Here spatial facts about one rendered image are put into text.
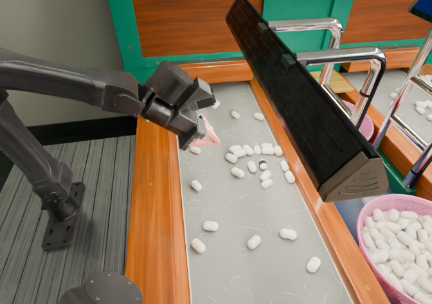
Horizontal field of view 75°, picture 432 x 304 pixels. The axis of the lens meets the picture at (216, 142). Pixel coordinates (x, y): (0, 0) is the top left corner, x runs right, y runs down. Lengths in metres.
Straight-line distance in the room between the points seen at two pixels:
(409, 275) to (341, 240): 0.14
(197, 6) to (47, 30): 1.09
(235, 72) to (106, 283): 0.85
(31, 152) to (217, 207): 0.42
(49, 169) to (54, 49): 1.30
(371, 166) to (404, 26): 1.07
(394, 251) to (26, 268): 0.82
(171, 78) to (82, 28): 1.33
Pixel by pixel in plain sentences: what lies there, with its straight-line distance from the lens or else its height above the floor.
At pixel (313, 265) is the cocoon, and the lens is 0.64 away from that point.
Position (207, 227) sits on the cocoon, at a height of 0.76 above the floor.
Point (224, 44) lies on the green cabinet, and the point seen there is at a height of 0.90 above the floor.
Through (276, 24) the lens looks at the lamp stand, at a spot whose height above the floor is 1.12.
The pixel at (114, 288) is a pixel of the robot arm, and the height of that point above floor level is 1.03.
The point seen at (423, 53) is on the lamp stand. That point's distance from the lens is 0.85.
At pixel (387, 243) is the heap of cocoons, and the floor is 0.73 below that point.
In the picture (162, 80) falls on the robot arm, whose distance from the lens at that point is 0.56.
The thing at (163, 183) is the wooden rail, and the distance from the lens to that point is 0.72.
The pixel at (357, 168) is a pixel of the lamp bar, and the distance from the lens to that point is 0.33.
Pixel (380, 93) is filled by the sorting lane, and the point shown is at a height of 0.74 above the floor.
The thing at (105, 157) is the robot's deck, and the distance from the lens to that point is 0.98.
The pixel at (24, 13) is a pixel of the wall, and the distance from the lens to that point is 1.91.
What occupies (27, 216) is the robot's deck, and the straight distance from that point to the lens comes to 0.92.
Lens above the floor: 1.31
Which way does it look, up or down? 42 degrees down
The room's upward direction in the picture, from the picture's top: straight up
